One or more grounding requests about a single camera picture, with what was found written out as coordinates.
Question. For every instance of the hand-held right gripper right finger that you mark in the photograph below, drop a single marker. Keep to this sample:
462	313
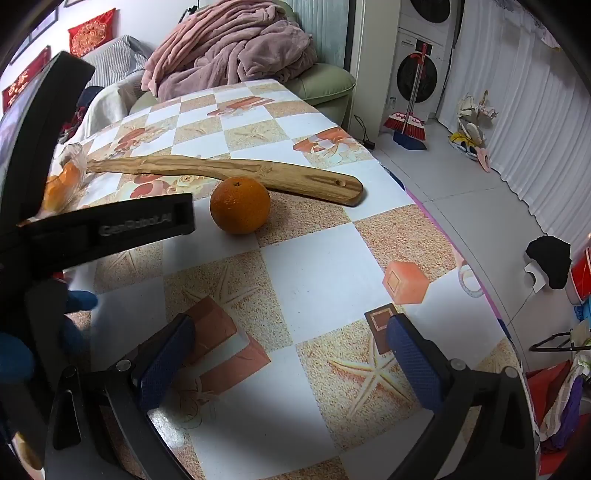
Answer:
415	364

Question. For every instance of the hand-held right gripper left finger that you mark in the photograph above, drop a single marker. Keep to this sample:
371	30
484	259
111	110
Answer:
166	364

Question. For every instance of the person's left hand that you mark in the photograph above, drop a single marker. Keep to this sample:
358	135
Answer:
81	300

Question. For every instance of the orange mandarin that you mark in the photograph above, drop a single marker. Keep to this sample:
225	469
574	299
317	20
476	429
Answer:
62	189

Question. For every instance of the clear glass bowl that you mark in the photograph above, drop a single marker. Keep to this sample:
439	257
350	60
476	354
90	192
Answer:
76	154

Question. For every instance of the dark cloth with red print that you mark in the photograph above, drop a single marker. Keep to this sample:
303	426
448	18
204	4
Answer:
87	97

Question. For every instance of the white bed cloth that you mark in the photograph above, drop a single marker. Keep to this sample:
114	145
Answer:
106	108

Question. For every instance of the grey striped pillow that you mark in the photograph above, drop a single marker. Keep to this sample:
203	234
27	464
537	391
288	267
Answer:
115	55

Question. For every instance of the pile of clothes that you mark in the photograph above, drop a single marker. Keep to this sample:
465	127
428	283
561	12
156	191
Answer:
563	406

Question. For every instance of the black cloth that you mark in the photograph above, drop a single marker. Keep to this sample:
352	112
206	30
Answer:
549	258

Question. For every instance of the red bucket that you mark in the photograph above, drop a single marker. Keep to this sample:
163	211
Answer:
582	277

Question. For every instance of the long wooden stick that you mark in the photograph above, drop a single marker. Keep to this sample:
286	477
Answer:
300	177

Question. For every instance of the blue dustpan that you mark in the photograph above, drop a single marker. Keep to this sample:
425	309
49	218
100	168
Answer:
411	143

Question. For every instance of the black power strip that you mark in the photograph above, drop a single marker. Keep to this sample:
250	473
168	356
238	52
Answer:
369	144

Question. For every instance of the pile of slippers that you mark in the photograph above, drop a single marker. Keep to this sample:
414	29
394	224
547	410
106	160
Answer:
466	141

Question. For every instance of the pink fleece blanket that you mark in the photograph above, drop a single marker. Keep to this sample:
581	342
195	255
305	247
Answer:
231	46

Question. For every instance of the red broom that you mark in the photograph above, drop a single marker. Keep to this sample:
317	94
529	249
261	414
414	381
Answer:
406	122

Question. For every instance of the cream tote bag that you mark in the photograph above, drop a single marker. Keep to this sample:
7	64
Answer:
471	108

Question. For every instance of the white curtain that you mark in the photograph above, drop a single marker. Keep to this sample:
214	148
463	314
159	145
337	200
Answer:
531	115

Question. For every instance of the white washing machine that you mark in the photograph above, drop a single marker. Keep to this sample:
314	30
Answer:
406	74

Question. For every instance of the green sofa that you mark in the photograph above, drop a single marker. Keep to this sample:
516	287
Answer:
323	81

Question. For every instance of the white ribbed panel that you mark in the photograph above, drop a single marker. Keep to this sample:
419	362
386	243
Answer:
323	27

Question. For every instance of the white dryer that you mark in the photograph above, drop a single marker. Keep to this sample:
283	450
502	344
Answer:
429	14

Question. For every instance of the red wall hanging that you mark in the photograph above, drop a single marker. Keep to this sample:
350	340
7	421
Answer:
23	81
92	34

